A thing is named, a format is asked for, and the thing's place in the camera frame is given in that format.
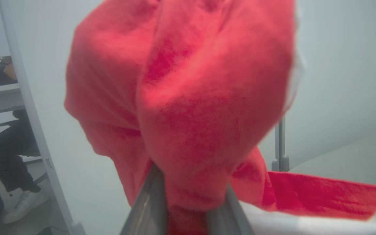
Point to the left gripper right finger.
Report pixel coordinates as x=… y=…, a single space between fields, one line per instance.
x=227 y=218

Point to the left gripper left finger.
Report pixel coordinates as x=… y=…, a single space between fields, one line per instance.
x=145 y=209

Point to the red basketball jersey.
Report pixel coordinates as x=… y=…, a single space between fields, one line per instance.
x=191 y=98

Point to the seated person in black clothes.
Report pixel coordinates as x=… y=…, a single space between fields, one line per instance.
x=8 y=153

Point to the white partition panel with caster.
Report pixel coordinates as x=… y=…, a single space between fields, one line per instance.
x=51 y=49

